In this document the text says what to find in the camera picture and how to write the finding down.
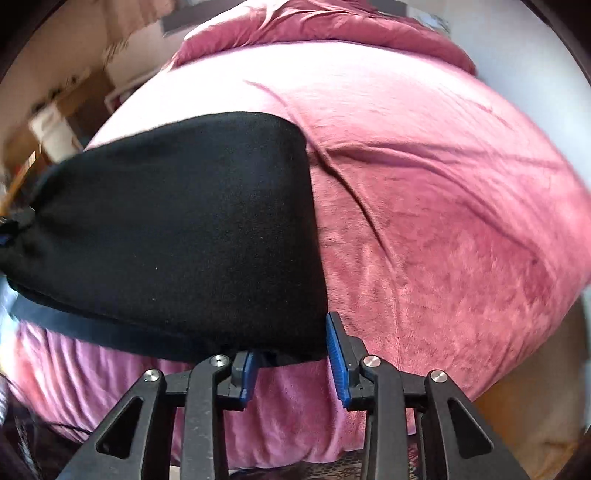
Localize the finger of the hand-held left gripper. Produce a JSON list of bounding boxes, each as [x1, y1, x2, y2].
[[0, 210, 20, 250]]

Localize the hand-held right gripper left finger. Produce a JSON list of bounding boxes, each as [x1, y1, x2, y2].
[[55, 349, 258, 480]]

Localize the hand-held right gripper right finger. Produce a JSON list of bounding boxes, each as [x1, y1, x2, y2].
[[325, 312, 533, 480]]

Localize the black pants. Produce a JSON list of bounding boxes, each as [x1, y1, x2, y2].
[[0, 111, 330, 366]]

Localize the dark patterned cloth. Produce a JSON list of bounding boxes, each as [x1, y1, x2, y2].
[[228, 450, 421, 480]]

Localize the wooden desk with white cabinet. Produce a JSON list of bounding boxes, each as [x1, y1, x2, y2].
[[0, 68, 116, 185]]

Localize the bed with pink sheet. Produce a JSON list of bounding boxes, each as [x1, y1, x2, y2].
[[0, 39, 591, 470]]

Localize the dark pink quilt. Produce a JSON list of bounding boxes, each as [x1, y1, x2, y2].
[[172, 0, 478, 75]]

